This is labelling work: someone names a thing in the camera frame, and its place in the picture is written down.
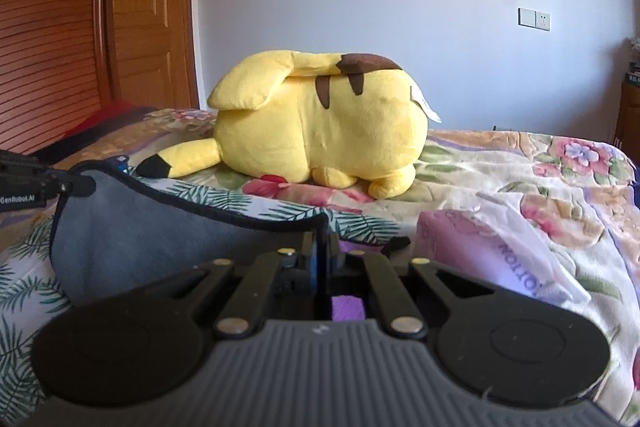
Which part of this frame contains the wooden panel door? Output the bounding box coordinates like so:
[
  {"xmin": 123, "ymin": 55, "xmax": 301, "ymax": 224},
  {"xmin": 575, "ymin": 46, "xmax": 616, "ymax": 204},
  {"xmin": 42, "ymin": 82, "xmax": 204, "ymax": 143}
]
[{"xmin": 104, "ymin": 0, "xmax": 201, "ymax": 112}]

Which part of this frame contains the floral blanket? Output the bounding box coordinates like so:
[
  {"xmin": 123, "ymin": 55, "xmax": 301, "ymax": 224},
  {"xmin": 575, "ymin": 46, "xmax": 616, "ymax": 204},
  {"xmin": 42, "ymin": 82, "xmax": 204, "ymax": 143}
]
[{"xmin": 0, "ymin": 107, "xmax": 640, "ymax": 427}]

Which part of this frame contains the pink plastic tissue packet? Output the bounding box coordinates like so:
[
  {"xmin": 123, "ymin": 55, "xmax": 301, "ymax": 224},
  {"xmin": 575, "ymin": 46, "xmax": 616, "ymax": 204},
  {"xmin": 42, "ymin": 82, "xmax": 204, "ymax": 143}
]
[{"xmin": 416, "ymin": 193, "xmax": 597, "ymax": 308}]

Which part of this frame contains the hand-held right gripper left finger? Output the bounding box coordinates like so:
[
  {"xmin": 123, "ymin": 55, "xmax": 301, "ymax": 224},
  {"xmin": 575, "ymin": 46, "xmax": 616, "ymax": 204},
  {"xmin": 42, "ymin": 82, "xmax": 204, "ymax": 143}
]
[{"xmin": 170, "ymin": 231, "xmax": 321, "ymax": 341}]

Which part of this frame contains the white wall switch and socket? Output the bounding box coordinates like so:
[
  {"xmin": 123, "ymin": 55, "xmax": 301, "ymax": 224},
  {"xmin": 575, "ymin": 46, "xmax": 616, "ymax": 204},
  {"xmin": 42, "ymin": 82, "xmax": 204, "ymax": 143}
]
[{"xmin": 517, "ymin": 7, "xmax": 552, "ymax": 32}]

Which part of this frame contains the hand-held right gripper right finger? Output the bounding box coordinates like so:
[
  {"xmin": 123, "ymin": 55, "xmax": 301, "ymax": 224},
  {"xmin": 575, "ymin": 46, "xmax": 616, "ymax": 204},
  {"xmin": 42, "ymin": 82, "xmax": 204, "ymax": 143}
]
[{"xmin": 320, "ymin": 227, "xmax": 497, "ymax": 339}]

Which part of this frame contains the yellow plush toy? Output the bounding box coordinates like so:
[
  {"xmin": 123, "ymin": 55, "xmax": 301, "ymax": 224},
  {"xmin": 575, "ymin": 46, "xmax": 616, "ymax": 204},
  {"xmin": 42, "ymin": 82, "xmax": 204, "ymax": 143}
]
[{"xmin": 135, "ymin": 50, "xmax": 443, "ymax": 200}]

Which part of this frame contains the wooden cabinet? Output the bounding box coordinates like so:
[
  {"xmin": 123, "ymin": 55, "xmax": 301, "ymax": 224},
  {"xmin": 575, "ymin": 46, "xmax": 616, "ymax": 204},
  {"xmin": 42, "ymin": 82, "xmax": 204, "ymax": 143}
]
[{"xmin": 612, "ymin": 82, "xmax": 640, "ymax": 154}]

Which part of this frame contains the grey towel with black edge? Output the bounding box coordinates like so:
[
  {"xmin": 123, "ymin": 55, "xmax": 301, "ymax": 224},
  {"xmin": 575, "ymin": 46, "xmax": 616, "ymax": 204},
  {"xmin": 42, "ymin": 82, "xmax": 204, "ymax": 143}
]
[{"xmin": 49, "ymin": 160, "xmax": 332, "ymax": 309}]

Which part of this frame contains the louvered wooden wardrobe door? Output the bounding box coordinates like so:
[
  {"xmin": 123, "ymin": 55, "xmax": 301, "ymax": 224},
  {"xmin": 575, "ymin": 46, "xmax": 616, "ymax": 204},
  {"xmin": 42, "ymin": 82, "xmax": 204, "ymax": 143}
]
[{"xmin": 0, "ymin": 0, "xmax": 117, "ymax": 155}]

